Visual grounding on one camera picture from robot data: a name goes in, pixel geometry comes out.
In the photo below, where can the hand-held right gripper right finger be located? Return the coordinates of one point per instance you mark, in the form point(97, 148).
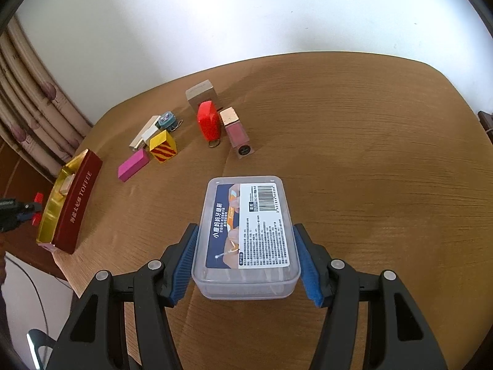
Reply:
point(308, 273)

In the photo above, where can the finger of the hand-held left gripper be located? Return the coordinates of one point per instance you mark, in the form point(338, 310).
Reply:
point(15, 216)

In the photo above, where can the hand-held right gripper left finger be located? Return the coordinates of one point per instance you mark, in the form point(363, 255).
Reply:
point(184, 269)

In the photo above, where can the red tin box gold inside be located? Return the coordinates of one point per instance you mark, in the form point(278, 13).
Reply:
point(79, 208)

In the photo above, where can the clear plastic box with label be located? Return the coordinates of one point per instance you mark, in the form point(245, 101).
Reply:
point(246, 219)

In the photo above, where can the pink eraser block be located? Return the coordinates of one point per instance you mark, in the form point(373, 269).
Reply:
point(133, 165)

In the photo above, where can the yellow red striped cube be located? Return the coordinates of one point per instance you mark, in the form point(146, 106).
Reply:
point(163, 148)

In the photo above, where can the white small box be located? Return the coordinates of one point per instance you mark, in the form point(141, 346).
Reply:
point(151, 135)

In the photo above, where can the cream long box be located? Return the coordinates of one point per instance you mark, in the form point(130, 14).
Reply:
point(144, 131)

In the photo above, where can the pink lip gloss bottle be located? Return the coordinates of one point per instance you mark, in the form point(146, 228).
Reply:
point(237, 133)

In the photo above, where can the beige cardboard box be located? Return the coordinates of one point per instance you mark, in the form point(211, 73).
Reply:
point(200, 92)

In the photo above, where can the beige small block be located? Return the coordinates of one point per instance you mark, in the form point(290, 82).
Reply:
point(67, 184)

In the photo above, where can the striped floral curtain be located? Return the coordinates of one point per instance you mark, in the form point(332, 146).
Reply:
point(34, 96)

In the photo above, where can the dark wooden furniture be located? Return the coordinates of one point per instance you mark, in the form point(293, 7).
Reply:
point(486, 119)

